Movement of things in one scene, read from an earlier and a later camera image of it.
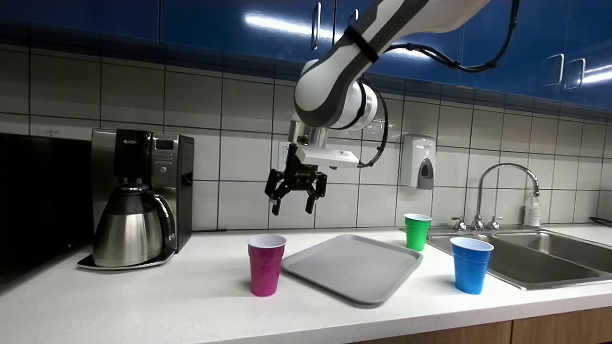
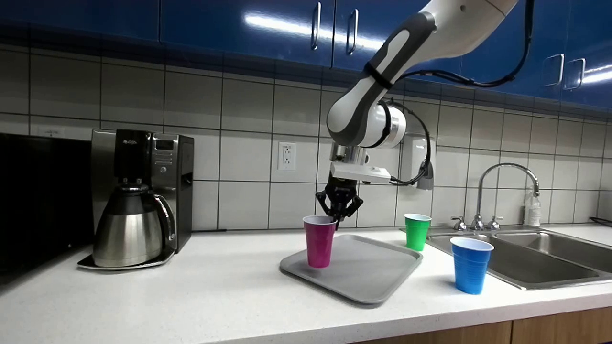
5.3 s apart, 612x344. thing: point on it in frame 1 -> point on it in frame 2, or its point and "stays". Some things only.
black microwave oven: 46,201 stays
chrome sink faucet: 482,222 stays
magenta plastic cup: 264,262 -> 319,239
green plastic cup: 417,228 stays
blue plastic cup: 470,256 stays
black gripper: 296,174 -> 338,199
